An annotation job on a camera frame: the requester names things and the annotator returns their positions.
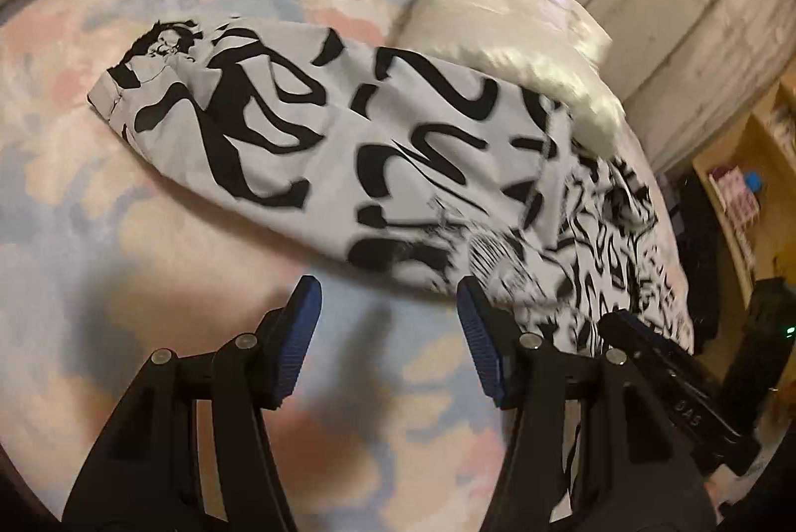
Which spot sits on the wooden shelf unit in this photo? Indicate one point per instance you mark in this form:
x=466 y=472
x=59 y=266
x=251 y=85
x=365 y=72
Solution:
x=765 y=233

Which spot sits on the small blue object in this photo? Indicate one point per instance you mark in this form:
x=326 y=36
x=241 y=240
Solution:
x=753 y=181

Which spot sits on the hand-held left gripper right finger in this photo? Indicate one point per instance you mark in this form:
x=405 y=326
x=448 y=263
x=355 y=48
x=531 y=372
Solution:
x=484 y=345

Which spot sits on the pastel patterned blanket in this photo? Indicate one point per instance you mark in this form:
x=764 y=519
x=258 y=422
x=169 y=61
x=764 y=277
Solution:
x=93 y=233

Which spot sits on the pink box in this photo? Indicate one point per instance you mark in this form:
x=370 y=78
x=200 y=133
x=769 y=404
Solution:
x=734 y=194

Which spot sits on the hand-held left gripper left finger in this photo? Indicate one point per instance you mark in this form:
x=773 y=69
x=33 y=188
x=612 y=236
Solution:
x=300 y=336

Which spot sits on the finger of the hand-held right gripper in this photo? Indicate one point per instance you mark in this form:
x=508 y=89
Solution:
x=678 y=383

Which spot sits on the cream satin pillow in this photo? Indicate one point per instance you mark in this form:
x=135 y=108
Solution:
x=510 y=22

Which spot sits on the black and white printed garment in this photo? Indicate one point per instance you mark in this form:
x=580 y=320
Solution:
x=385 y=159

